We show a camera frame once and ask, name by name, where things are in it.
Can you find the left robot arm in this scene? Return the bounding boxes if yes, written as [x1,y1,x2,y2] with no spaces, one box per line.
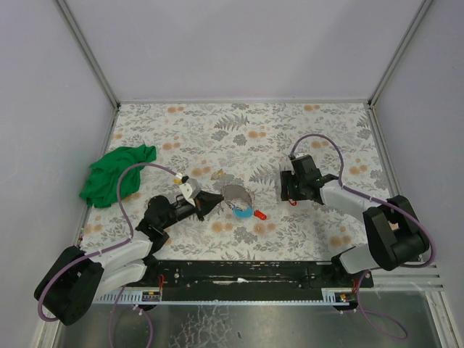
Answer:
[33,191,224,326]

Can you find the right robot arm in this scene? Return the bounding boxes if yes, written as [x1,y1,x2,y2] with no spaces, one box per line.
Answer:
[279,155,431,274]

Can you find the green cloth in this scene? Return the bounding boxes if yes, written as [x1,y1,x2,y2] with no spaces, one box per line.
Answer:
[79,144,157,209]

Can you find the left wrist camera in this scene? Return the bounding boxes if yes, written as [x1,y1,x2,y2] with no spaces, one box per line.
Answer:
[179,175,201,200]

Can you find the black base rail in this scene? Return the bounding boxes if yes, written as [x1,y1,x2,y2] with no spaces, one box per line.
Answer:
[128,260,373,302]

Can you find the white cable duct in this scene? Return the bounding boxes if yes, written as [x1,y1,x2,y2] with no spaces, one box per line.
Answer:
[94,289,161,305]

